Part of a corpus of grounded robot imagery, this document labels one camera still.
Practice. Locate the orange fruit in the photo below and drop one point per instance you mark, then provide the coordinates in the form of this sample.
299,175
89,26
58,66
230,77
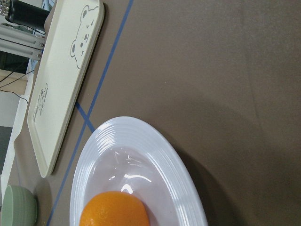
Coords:
114,208

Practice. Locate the cream bear print tray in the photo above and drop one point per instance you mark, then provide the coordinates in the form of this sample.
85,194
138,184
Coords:
71,38

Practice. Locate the white ribbed plate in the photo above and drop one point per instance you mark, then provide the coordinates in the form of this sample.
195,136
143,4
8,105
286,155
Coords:
127,154

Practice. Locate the black cylinder object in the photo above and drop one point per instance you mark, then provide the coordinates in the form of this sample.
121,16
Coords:
21,13

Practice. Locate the pale green bowl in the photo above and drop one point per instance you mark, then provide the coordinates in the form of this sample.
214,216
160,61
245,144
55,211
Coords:
19,207

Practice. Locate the aluminium frame profile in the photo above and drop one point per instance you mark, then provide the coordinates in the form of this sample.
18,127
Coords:
21,43

